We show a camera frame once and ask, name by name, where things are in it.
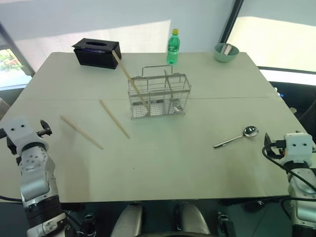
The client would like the metal wire cutlery basket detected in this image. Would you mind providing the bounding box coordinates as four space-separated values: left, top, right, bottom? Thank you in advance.
127 64 192 120

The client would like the green plastic bottle yellow cap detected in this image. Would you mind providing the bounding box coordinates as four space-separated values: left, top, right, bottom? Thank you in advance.
166 28 181 65

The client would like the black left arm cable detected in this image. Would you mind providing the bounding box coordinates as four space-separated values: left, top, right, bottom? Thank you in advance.
0 195 24 202

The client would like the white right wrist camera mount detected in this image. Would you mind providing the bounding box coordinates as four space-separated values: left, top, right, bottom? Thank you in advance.
281 132 316 165

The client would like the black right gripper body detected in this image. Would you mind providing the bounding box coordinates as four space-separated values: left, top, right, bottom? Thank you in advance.
269 139 286 159

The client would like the wooden chopstick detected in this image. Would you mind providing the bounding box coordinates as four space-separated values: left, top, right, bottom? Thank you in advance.
60 115 104 150
112 50 151 117
99 99 130 139

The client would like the grey rounded robot leg cover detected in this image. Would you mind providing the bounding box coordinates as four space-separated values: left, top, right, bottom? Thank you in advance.
116 204 144 237
178 201 211 237

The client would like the stainless steel spoon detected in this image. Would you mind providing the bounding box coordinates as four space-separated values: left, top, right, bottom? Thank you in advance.
213 126 260 149

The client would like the silver object in bowl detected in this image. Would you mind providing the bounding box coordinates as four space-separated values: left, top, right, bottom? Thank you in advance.
220 43 233 55

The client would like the black tissue box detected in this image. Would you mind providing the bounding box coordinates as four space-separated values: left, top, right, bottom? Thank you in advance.
72 38 122 70

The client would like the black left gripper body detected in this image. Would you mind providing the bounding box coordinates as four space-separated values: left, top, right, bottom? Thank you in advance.
36 128 53 138

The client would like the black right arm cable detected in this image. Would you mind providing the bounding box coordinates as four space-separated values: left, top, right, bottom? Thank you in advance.
262 142 316 194

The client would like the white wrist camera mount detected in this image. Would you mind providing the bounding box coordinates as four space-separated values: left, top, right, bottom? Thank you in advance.
281 132 316 165
0 115 49 152

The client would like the dark window frame post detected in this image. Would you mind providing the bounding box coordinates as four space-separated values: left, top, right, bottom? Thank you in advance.
0 21 36 78
219 0 244 45

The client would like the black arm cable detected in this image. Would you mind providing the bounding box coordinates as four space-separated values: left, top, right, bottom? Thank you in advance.
262 142 316 194
0 195 24 202

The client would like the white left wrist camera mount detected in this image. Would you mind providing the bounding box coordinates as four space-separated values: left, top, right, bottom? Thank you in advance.
0 115 49 152

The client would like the pale green bowl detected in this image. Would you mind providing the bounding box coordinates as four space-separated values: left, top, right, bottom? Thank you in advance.
213 42 240 64

